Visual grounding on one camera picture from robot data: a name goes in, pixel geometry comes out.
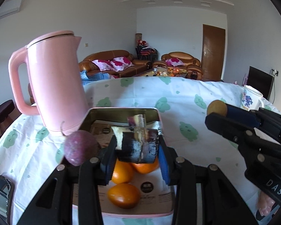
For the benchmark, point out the brown wooden door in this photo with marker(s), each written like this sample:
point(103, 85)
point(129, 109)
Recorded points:
point(213, 51)

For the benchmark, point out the pink tin box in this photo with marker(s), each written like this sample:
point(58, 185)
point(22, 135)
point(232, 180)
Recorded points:
point(103, 114)

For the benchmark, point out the stack of dark chairs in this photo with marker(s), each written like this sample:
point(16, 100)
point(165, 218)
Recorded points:
point(147, 52)

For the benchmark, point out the white air conditioner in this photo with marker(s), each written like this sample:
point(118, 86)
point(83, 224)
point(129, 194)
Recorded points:
point(7, 9)

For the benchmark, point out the printed paper liner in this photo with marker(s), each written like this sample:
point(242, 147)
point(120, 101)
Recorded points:
point(154, 193)

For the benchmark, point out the brown leather armchair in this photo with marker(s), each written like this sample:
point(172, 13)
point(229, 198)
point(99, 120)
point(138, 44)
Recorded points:
point(192, 63)

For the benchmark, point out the person's right hand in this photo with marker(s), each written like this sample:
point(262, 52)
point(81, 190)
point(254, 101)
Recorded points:
point(264, 204)

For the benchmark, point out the wooden coffee table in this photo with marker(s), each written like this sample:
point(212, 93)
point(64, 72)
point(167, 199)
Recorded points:
point(149, 73)

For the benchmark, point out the dark stool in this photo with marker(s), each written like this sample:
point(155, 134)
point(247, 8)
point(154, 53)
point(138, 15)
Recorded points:
point(2, 110)

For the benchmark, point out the tall patterned vase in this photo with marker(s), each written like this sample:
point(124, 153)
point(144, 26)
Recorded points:
point(138, 37)

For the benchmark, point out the orange leather chair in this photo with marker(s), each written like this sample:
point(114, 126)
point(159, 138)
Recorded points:
point(32, 93)

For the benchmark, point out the white wall power socket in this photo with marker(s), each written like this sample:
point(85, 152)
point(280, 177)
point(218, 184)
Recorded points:
point(275, 72)

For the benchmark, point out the purple sugarcane piece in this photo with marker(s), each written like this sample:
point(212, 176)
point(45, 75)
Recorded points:
point(135, 147)

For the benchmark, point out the smartphone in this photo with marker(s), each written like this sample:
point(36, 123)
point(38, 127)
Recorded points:
point(3, 192)

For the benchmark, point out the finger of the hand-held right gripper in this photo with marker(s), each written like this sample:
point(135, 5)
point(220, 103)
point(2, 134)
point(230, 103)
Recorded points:
point(241, 117)
point(224, 124)

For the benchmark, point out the pink electric kettle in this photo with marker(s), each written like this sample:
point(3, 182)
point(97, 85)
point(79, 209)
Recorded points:
point(53, 79)

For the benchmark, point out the large orange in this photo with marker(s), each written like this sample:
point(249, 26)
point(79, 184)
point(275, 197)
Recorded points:
point(146, 168)

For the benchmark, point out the pink floral pillow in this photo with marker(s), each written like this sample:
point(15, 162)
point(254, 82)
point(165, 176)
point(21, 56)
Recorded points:
point(120, 62)
point(101, 64)
point(174, 62)

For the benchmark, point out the purple radish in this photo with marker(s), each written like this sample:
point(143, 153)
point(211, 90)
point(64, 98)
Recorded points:
point(79, 145)

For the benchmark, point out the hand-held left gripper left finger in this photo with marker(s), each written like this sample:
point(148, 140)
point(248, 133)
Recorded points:
point(105, 167)

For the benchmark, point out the black television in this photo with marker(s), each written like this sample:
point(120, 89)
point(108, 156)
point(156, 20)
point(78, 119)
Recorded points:
point(258, 82)

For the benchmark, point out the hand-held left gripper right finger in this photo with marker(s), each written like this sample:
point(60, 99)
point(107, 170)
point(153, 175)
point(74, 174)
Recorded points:
point(164, 167)

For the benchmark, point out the small yellow round fruit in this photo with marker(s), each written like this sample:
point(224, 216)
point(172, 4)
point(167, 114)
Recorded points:
point(216, 107)

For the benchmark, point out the blue checked cloth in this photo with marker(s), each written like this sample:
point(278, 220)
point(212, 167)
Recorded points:
point(93, 76)

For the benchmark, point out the white printed mug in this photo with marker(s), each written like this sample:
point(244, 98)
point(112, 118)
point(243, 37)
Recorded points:
point(249, 98)

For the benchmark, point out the brown leather sofa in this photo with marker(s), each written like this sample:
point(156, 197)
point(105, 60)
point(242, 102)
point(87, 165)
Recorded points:
point(107, 54)

